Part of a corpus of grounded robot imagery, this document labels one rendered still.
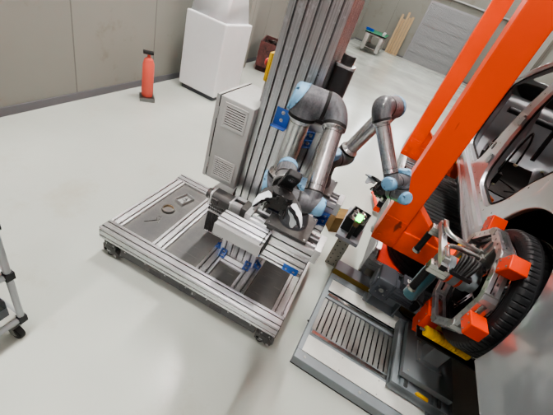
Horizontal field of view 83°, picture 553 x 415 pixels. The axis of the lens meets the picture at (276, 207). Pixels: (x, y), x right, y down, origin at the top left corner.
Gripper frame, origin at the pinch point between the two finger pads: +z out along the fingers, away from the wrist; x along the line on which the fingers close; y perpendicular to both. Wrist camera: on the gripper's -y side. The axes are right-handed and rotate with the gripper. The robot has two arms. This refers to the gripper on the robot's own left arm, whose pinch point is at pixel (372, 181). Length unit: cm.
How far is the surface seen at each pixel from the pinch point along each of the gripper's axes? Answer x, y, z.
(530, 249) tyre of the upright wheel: 23, -8, -86
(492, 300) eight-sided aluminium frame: 22, 20, -89
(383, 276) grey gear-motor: 50, 38, -15
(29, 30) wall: -233, 94, 196
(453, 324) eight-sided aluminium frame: 31, 37, -80
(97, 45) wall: -202, 63, 256
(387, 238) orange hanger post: 39.4, 17.3, -3.8
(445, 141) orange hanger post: -3.2, -37.2, -28.3
